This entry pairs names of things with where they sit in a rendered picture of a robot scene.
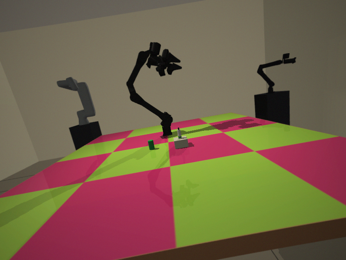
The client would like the dark green marker cap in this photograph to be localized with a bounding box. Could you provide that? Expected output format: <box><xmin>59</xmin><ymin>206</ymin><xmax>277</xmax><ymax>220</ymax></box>
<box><xmin>148</xmin><ymin>140</ymin><xmax>155</xmax><ymax>150</ymax></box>

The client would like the beige square block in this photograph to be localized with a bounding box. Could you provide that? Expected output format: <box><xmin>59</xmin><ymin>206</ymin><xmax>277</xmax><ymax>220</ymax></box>
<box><xmin>173</xmin><ymin>136</ymin><xmax>188</xmax><ymax>149</ymax></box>

